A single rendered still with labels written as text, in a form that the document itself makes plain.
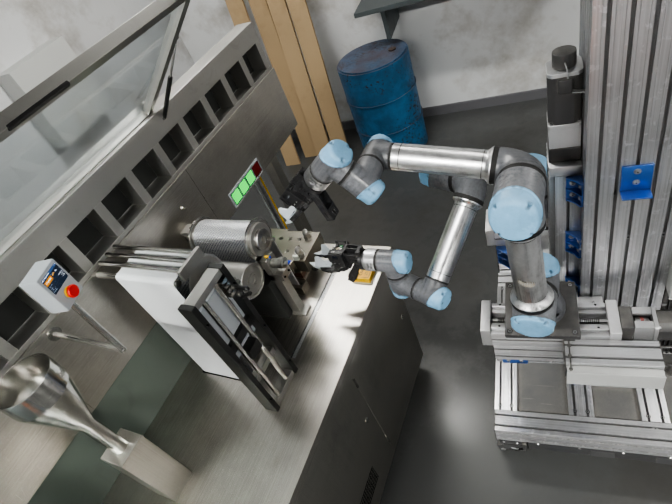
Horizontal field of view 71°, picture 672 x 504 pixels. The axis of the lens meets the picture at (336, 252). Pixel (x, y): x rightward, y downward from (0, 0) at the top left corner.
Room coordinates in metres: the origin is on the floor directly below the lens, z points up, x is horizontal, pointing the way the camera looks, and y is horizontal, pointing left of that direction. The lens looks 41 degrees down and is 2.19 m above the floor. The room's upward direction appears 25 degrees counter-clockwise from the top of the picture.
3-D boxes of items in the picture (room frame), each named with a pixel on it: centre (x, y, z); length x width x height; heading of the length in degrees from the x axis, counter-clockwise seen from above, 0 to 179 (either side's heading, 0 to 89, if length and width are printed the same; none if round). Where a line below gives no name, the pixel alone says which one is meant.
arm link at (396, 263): (1.08, -0.16, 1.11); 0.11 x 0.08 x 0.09; 51
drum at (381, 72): (3.43, -0.85, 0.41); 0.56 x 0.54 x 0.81; 59
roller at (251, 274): (1.29, 0.39, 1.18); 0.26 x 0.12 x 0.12; 51
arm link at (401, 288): (1.06, -0.16, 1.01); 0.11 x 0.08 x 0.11; 31
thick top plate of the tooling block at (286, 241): (1.54, 0.23, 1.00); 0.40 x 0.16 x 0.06; 51
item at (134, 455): (0.81, 0.75, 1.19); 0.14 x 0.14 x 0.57
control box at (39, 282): (0.90, 0.59, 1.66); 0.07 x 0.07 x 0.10; 69
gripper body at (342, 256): (1.18, -0.03, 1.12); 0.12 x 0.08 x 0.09; 51
